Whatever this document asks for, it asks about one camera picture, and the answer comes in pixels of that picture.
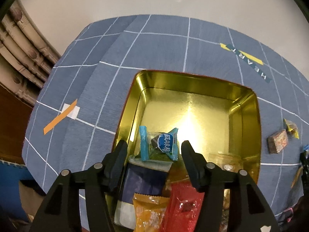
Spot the yellow brown candy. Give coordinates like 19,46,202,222
283,118,300,139

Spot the fried twist bag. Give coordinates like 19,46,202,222
208,153,243,172
219,189,230,232

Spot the brown wooden door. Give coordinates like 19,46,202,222
0,87,32,165

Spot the blue foam mat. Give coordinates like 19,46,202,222
0,160,33,222

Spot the navy white snack packet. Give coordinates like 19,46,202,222
114,156,173,229

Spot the beige patterned curtain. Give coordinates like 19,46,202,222
0,0,60,106

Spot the orange tape strip left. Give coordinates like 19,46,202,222
43,99,77,135

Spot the orange snack packet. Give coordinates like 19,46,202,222
132,193,169,232

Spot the maroon gold toffee tin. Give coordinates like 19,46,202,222
105,70,262,232

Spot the pink plastic tie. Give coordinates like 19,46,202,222
281,207,294,223

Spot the blue checked tablecloth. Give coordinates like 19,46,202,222
23,15,308,231

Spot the white paper patch left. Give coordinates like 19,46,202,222
61,103,80,120

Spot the orange tape strip right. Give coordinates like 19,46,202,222
291,166,303,188

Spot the orange tape strip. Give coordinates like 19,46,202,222
291,166,303,188
43,99,77,135

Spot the blue plum candy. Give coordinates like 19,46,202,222
139,126,179,162

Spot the red snack packet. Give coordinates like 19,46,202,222
159,181,204,232

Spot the brown red brick candy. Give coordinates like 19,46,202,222
267,129,288,154

